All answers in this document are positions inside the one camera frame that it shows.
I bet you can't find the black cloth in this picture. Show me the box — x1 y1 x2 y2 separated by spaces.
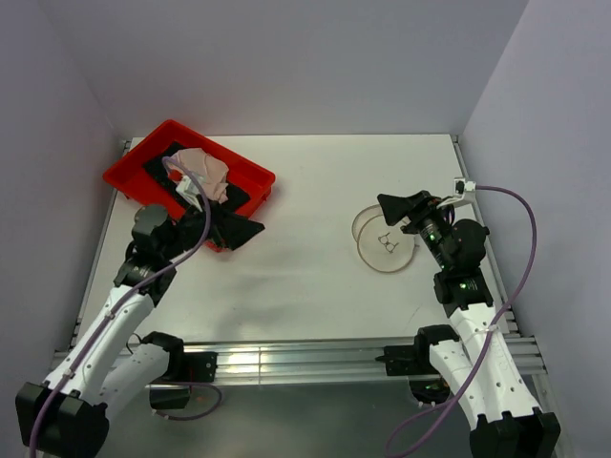
143 140 253 222

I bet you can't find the white mesh laundry bag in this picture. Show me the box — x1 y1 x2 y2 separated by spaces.
351 204 416 274

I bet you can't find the pink beige bra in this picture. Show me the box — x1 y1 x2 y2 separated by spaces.
171 148 229 203

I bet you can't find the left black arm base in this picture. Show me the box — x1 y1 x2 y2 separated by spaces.
149 351 218 410

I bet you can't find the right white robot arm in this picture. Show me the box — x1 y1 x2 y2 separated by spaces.
377 191 561 457

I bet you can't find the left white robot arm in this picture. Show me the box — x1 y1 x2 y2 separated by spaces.
15 204 264 457

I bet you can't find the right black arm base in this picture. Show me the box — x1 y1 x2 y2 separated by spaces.
375 345 451 406

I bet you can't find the red plastic tray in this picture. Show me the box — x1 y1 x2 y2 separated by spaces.
103 120 275 252

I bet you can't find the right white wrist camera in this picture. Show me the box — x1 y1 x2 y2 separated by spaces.
438 177 476 209

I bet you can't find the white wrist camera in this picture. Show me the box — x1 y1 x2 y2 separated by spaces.
438 177 476 209
176 174 203 211

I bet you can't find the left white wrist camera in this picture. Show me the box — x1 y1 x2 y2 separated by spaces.
176 174 203 211

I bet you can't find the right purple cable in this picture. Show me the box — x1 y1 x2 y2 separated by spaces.
384 185 537 458

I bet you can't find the purple cable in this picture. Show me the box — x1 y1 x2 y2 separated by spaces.
384 185 537 458
28 156 212 458

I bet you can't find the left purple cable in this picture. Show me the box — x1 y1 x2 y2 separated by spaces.
28 156 212 458

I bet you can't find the aluminium mounting rail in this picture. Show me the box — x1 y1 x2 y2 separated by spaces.
45 333 548 390

